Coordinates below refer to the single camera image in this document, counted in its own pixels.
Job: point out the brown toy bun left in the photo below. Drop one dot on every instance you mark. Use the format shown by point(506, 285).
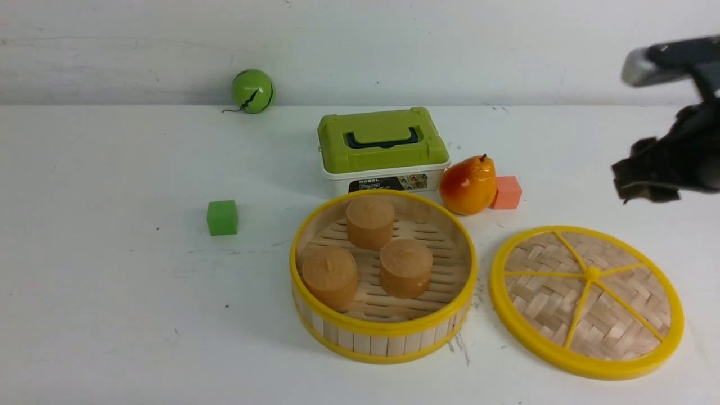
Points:
point(331, 276)

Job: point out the brown toy bun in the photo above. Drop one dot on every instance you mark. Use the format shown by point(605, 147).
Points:
point(369, 222)
point(331, 276)
point(405, 267)

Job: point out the green lidded storage box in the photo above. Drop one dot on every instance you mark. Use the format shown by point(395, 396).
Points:
point(396, 150)

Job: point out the orange foam cube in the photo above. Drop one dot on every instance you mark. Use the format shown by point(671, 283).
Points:
point(508, 193)

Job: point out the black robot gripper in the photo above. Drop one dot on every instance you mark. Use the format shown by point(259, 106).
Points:
point(656, 162)

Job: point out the yellow bamboo steamer basket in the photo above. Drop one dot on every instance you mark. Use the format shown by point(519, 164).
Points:
point(377, 327)

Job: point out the brown toy bun right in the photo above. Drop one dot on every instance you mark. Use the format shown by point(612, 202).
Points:
point(405, 267)

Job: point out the orange toy pear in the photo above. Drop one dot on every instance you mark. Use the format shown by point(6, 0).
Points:
point(470, 186)

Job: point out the brown toy bun back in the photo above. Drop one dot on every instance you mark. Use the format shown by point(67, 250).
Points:
point(369, 222)

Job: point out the yellow woven steamer lid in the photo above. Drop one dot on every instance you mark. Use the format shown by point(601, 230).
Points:
point(586, 302)

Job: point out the green foam cube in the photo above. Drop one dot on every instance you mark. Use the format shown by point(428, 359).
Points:
point(221, 218)

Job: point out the green toy watermelon ball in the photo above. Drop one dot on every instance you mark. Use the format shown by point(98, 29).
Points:
point(253, 92)

